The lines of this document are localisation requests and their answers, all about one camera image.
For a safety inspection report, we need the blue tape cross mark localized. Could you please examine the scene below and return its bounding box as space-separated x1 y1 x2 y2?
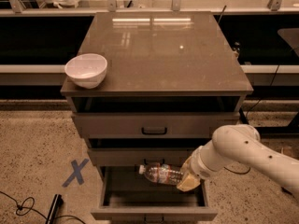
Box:
63 159 89 188

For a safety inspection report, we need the white ceramic bowl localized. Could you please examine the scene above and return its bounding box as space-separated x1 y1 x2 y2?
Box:
64 53 107 89

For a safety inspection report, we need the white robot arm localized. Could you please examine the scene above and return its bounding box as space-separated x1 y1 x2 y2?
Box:
177 124 299 200

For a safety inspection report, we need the grey open bottom drawer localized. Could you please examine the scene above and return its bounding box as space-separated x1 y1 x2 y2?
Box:
91 167 218 223

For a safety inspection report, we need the clear plastic water bottle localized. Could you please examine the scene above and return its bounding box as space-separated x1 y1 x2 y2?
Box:
139 162 183 186

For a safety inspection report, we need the grey top drawer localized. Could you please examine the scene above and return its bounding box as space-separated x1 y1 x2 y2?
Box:
72 112 239 139

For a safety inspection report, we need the black floor cable left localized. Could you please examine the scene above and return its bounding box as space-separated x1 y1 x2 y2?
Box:
0 190 87 224

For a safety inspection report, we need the black power strip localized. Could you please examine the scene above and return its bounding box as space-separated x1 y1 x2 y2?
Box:
45 194 64 224

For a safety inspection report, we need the grey middle drawer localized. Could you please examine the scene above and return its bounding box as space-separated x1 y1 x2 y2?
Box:
88 147 193 166

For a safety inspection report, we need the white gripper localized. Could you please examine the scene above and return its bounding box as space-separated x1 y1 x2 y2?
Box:
177 147 214 192

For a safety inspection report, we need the grey drawer cabinet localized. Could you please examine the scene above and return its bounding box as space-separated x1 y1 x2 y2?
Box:
60 11 254 179

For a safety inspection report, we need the black stand leg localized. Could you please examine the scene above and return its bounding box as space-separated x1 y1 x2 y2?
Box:
239 108 249 124

